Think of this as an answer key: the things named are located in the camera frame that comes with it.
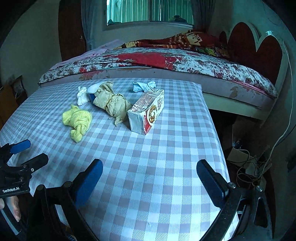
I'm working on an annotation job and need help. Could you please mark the brown wooden door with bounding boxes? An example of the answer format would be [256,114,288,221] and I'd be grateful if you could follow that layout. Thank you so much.
[58,0,87,62]

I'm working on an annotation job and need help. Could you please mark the grey curtain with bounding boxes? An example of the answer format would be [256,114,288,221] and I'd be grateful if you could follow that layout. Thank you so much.
[81,0,109,52]
[191,0,223,36]

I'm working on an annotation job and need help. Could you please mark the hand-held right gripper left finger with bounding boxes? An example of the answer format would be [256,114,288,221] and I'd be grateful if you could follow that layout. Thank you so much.
[28,159,104,241]

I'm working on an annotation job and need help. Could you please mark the person's left hand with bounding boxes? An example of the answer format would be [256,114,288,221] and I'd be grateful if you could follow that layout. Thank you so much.
[0,196,22,222]

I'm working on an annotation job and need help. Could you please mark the pink cloth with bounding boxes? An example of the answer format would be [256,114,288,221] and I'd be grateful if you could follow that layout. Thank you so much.
[50,39,126,70]

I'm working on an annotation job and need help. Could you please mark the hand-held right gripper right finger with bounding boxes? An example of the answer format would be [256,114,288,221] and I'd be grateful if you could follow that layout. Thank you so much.
[196,159,275,241]

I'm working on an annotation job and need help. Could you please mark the red cartoon blanket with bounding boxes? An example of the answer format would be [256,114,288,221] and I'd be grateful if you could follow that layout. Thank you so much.
[113,30,230,59]

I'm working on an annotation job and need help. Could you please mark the window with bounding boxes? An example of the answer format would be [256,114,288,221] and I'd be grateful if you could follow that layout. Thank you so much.
[106,0,195,26]

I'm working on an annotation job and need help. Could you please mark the bed with floral sheet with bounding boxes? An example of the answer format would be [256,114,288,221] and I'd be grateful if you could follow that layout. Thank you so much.
[38,47,278,110]

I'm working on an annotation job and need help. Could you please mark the white bag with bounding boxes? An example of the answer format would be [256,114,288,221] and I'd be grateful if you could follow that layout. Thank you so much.
[77,86,90,106]

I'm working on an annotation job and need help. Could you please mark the brown wooden cabinet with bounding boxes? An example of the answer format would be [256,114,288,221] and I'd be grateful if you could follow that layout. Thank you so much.
[0,75,28,131]

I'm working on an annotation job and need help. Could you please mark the power strips and cables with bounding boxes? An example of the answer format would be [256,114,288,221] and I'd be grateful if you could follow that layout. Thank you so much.
[228,139,271,172]

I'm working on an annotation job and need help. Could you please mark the checkered tablecloth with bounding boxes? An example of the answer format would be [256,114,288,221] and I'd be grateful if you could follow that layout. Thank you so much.
[0,78,232,241]

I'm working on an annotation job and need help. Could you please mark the yellow cloth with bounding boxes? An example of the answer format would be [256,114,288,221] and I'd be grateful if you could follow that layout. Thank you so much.
[62,104,93,142]

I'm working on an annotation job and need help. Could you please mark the white drink carton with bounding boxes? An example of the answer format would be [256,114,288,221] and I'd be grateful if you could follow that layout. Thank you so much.
[127,89,165,135]

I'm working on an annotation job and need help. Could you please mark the light blue bag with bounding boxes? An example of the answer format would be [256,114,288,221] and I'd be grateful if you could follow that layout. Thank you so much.
[132,80,156,93]

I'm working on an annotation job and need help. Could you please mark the beige bag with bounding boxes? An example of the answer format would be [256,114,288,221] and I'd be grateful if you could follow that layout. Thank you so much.
[93,81,133,127]

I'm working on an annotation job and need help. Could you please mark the white charging cable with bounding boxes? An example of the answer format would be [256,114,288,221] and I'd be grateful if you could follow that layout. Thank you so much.
[266,30,292,158]

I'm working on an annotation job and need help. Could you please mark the red heart-shaped headboard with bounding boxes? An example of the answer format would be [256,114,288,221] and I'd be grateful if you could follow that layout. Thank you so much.
[218,22,292,121]

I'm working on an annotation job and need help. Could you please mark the blue and white paper cup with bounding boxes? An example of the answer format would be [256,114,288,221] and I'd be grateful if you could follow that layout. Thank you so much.
[87,82,103,102]

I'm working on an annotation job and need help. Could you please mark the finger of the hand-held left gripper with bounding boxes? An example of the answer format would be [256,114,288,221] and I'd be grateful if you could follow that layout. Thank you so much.
[20,153,49,179]
[0,139,31,163]

